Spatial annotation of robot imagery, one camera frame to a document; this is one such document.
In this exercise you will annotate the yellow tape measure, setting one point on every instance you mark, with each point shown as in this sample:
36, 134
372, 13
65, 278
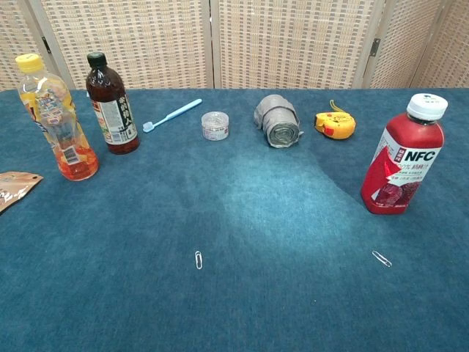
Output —
337, 126

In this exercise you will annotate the small clear plastic jar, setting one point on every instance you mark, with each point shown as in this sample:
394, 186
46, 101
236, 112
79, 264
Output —
215, 126

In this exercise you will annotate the light blue toothbrush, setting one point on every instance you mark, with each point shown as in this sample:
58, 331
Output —
172, 115

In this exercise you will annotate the red NFC juice bottle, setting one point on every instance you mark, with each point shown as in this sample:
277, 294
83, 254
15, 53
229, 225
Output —
403, 133

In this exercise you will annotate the blue tablecloth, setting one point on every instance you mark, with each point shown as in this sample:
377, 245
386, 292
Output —
234, 220

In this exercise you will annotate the woven folding screen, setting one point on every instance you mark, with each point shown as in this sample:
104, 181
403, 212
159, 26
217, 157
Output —
286, 40

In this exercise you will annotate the yellow-capped orange tea bottle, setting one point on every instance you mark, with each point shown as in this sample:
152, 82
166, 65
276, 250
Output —
75, 163

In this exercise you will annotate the silver paper clip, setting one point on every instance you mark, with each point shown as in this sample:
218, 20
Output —
381, 258
198, 261

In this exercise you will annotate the black screen hinge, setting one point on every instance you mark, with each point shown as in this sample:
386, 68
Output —
375, 47
46, 44

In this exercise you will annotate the grey roll of bags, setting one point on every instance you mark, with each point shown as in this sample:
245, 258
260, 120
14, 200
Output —
280, 124

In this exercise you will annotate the brown spout pouch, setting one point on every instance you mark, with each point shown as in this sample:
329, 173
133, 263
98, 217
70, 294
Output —
16, 187

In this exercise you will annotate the dark tea bottle black cap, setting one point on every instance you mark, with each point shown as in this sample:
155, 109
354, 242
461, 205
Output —
110, 91

